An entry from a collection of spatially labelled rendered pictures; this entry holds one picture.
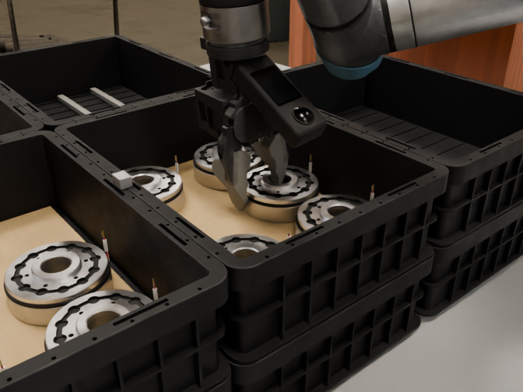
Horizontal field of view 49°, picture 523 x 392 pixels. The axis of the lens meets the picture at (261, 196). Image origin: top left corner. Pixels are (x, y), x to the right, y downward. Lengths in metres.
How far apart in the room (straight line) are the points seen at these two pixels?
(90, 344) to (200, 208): 0.37
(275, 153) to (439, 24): 0.24
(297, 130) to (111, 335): 0.29
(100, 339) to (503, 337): 0.54
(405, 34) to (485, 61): 2.65
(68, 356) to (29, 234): 0.35
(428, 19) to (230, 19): 0.21
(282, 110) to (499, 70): 2.70
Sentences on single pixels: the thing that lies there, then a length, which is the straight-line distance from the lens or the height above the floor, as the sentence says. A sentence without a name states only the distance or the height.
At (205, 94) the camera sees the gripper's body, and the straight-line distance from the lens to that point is 0.69.
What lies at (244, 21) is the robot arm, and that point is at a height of 1.08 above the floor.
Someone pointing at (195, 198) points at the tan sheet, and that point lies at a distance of 0.78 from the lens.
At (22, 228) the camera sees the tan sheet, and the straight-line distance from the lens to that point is 0.77.
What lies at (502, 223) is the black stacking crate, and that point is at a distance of 0.83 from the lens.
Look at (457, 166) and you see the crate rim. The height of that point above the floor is 0.93.
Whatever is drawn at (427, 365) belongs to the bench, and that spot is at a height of 0.70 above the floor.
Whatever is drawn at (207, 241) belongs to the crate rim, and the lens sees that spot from 0.51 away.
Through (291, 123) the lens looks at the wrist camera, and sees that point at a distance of 0.60.
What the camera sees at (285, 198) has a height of 0.86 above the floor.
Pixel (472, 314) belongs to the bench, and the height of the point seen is 0.70.
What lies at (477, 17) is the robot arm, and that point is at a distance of 0.66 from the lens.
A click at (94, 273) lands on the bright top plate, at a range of 0.60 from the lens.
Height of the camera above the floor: 1.21
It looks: 29 degrees down
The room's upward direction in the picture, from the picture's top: straight up
